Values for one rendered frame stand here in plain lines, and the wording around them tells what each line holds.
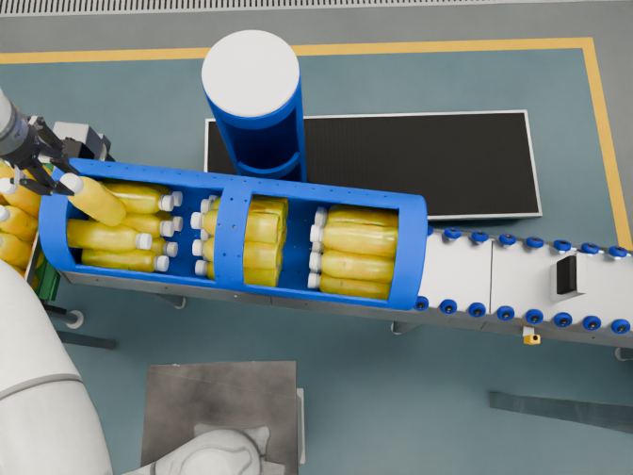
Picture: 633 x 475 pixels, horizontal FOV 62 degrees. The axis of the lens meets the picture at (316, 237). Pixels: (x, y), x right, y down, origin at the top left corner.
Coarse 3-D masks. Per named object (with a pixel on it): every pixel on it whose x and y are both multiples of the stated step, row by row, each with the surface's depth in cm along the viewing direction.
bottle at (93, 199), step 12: (84, 180) 110; (84, 192) 110; (96, 192) 112; (108, 192) 118; (72, 204) 113; (84, 204) 111; (96, 204) 113; (108, 204) 117; (120, 204) 123; (96, 216) 118; (108, 216) 120; (120, 216) 123
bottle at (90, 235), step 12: (72, 228) 125; (84, 228) 125; (96, 228) 125; (108, 228) 125; (120, 228) 125; (132, 228) 127; (72, 240) 125; (84, 240) 125; (96, 240) 125; (108, 240) 124; (120, 240) 124; (132, 240) 125; (120, 252) 126
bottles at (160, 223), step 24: (168, 192) 136; (144, 216) 131; (168, 216) 139; (96, 264) 130; (120, 264) 129; (144, 264) 129; (168, 264) 133; (336, 288) 127; (360, 288) 127; (384, 288) 127
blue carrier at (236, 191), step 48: (192, 192) 140; (240, 192) 120; (288, 192) 120; (336, 192) 122; (384, 192) 125; (48, 240) 119; (192, 240) 144; (240, 240) 116; (288, 240) 143; (240, 288) 124; (288, 288) 134
